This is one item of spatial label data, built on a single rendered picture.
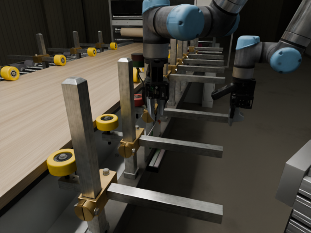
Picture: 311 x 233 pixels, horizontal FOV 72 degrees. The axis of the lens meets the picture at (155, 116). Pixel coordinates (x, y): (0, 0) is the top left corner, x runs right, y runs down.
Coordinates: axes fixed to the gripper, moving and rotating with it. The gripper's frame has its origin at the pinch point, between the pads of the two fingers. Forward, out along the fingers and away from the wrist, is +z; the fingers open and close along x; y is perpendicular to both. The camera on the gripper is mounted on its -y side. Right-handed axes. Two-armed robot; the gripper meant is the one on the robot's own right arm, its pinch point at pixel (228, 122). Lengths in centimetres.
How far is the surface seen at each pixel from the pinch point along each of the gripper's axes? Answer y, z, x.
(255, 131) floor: 47, 83, 162
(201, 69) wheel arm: -17, -12, 49
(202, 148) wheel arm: -9.6, -1.8, -26.5
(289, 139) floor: 80, 83, 151
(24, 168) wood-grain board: -51, -7, -56
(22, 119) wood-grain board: -75, -7, -33
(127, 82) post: -33, -24, -31
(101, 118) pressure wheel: -47, -8, -25
